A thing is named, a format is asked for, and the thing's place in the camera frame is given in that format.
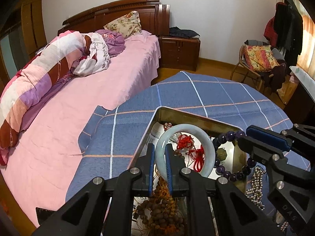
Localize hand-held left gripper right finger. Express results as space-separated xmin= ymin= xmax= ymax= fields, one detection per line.
xmin=165 ymin=143 xmax=287 ymax=236

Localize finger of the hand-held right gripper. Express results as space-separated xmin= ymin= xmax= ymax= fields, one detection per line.
xmin=237 ymin=136 xmax=306 ymax=197
xmin=246 ymin=124 xmax=315 ymax=153

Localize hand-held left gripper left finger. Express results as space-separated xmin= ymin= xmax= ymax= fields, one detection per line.
xmin=32 ymin=143 xmax=156 ymax=236

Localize red knotted cord charm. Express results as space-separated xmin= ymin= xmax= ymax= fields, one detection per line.
xmin=164 ymin=125 xmax=206 ymax=173

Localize dark purple bead bracelet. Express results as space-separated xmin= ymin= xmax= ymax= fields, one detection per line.
xmin=212 ymin=131 xmax=258 ymax=181

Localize round bronze coin pendant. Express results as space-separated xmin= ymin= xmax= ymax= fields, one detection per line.
xmin=216 ymin=147 xmax=228 ymax=162

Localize pale green jade bangle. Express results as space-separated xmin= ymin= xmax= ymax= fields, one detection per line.
xmin=155 ymin=124 xmax=212 ymax=180

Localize brown wooden bead string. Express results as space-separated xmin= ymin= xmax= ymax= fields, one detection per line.
xmin=134 ymin=177 xmax=186 ymax=236

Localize rectangular metal tin box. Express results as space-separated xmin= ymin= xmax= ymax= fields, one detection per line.
xmin=128 ymin=106 xmax=248 ymax=236

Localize printed paper tin lining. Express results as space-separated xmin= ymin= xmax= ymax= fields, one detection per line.
xmin=133 ymin=123 xmax=240 ymax=236

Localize dark wooden desk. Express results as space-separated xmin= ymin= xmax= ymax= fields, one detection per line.
xmin=283 ymin=77 xmax=315 ymax=126

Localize dark garment on chair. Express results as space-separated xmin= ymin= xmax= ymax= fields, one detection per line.
xmin=261 ymin=63 xmax=287 ymax=93

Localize white desk cover sheet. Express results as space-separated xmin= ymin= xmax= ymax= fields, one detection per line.
xmin=289 ymin=66 xmax=315 ymax=89

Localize wooden chair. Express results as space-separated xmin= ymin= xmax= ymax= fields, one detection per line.
xmin=230 ymin=40 xmax=287 ymax=92

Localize blue plaid tablecloth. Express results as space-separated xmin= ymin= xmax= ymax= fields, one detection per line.
xmin=65 ymin=71 xmax=310 ymax=236

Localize colourful patterned cushion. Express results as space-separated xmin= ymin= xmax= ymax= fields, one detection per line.
xmin=242 ymin=45 xmax=280 ymax=72

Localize bed with pink sheet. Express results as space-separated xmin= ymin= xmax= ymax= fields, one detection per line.
xmin=0 ymin=31 xmax=161 ymax=228

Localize orange patterned curtain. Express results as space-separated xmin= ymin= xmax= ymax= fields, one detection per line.
xmin=281 ymin=0 xmax=315 ymax=77

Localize hanging red jacket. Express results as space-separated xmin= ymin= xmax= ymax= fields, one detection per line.
xmin=264 ymin=17 xmax=276 ymax=41

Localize hanging black coat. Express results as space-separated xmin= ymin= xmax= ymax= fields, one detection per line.
xmin=273 ymin=0 xmax=304 ymax=67

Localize dark wooden nightstand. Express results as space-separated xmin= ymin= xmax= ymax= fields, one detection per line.
xmin=158 ymin=35 xmax=201 ymax=72

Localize purple blanket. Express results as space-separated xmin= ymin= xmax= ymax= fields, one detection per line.
xmin=95 ymin=29 xmax=125 ymax=56

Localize dark folded clothes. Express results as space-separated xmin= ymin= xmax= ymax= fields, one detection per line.
xmin=169 ymin=27 xmax=200 ymax=39

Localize pink patchwork quilt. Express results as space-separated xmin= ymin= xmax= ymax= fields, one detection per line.
xmin=0 ymin=30 xmax=111 ymax=165

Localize floral pillow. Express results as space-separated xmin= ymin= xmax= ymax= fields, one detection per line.
xmin=103 ymin=11 xmax=142 ymax=39

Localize dark wooden headboard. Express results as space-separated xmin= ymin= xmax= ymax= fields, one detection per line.
xmin=58 ymin=0 xmax=171 ymax=37

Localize brown wooden wardrobe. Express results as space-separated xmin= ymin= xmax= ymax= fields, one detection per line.
xmin=0 ymin=0 xmax=47 ymax=86

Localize silver bead bracelet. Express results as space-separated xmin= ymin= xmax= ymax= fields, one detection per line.
xmin=246 ymin=166 xmax=269 ymax=210

